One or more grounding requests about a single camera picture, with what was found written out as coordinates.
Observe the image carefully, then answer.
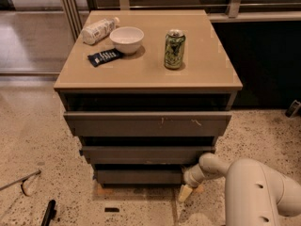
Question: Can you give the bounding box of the thin metal rod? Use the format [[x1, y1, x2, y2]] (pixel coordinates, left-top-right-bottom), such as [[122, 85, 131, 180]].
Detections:
[[0, 169, 41, 197]]

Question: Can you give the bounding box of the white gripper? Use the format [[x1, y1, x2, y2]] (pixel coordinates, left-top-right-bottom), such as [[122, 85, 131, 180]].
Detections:
[[178, 164, 206, 202]]

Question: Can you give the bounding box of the grey drawer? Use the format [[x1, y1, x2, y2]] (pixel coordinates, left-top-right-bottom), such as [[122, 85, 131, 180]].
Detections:
[[80, 146, 215, 165], [94, 170, 182, 185], [64, 111, 231, 137]]

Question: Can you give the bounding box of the dark blue snack packet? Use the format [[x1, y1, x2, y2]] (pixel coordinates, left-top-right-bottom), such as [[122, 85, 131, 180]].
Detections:
[[87, 49, 123, 67]]

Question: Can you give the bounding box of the grey object by wall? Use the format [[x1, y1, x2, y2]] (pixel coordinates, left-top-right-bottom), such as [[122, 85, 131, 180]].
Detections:
[[285, 100, 301, 118]]

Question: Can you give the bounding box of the white ceramic bowl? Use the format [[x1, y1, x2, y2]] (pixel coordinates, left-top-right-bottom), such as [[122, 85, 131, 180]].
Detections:
[[109, 26, 144, 55]]

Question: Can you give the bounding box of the green drink can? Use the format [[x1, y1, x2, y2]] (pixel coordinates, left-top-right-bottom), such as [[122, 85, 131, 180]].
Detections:
[[164, 29, 185, 70]]

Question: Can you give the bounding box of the grey three-drawer cabinet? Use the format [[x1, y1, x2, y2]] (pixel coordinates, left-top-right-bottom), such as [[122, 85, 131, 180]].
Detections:
[[55, 10, 243, 175]]

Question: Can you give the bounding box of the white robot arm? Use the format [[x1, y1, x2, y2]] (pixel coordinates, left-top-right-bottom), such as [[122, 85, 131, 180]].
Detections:
[[179, 153, 301, 226]]

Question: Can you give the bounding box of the black object on floor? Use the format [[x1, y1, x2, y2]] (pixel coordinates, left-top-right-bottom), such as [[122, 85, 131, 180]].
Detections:
[[40, 200, 56, 226]]

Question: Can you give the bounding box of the white plastic bottle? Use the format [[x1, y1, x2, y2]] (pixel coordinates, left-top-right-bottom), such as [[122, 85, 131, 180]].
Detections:
[[82, 17, 119, 45]]

